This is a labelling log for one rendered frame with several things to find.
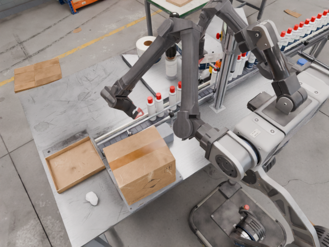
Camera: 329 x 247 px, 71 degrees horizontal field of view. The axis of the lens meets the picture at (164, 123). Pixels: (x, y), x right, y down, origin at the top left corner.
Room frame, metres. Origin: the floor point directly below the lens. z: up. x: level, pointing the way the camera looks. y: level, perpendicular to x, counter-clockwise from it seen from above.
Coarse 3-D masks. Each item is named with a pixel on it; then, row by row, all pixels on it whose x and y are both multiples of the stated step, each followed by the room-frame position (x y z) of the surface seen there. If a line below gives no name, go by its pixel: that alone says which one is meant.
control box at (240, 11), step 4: (236, 8) 1.24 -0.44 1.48; (240, 8) 1.24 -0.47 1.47; (240, 12) 1.20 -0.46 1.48; (240, 16) 1.16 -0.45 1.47; (244, 16) 1.16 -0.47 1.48; (244, 20) 1.12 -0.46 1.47; (228, 28) 1.10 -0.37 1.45; (224, 32) 1.16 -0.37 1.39; (220, 40) 1.22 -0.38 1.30; (224, 44) 1.10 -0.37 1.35; (236, 44) 1.08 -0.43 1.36; (224, 48) 1.10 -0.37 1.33; (236, 48) 1.08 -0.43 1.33; (236, 52) 1.08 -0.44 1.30; (240, 52) 1.08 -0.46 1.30
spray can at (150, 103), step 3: (150, 96) 1.00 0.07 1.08; (147, 99) 0.98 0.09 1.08; (150, 99) 0.97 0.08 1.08; (147, 102) 0.99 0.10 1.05; (150, 102) 0.97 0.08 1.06; (153, 102) 0.98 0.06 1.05; (147, 105) 0.97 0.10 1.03; (150, 105) 0.97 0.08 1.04; (153, 105) 0.97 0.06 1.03; (147, 108) 0.98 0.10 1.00; (150, 108) 0.96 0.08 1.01; (153, 108) 0.97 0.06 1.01; (150, 111) 0.96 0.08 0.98; (153, 111) 0.97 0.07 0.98; (150, 114) 0.97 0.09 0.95; (153, 117) 0.97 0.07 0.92; (150, 120) 0.97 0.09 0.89; (153, 120) 0.96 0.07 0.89
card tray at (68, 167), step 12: (72, 144) 0.83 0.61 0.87; (84, 144) 0.85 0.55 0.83; (48, 156) 0.75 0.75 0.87; (60, 156) 0.77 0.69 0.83; (72, 156) 0.76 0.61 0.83; (84, 156) 0.75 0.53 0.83; (96, 156) 0.75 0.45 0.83; (48, 168) 0.67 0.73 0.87; (60, 168) 0.68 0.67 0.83; (72, 168) 0.68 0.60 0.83; (84, 168) 0.67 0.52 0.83; (96, 168) 0.66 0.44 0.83; (60, 180) 0.60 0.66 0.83; (72, 180) 0.59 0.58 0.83; (60, 192) 0.52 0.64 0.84
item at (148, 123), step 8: (248, 72) 1.38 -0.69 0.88; (232, 80) 1.30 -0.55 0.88; (200, 88) 1.24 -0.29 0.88; (208, 88) 1.23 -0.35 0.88; (200, 96) 1.16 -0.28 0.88; (160, 120) 0.97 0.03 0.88; (136, 128) 0.91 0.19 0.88; (144, 128) 0.91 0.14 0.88; (120, 136) 0.86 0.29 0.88; (104, 144) 0.81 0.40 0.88
